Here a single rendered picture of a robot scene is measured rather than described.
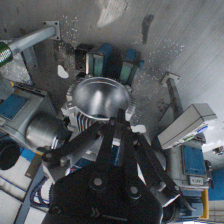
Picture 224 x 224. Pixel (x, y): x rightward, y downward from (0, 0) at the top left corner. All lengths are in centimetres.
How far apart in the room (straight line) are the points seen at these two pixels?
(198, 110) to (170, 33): 27
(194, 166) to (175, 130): 47
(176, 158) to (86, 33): 76
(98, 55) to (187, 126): 30
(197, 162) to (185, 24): 71
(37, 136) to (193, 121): 67
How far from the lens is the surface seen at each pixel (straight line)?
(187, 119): 28
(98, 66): 36
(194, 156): 79
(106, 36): 44
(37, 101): 79
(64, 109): 30
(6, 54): 37
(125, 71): 34
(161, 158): 65
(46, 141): 63
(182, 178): 70
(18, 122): 74
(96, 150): 29
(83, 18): 46
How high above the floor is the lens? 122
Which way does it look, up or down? 39 degrees down
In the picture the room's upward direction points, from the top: 163 degrees counter-clockwise
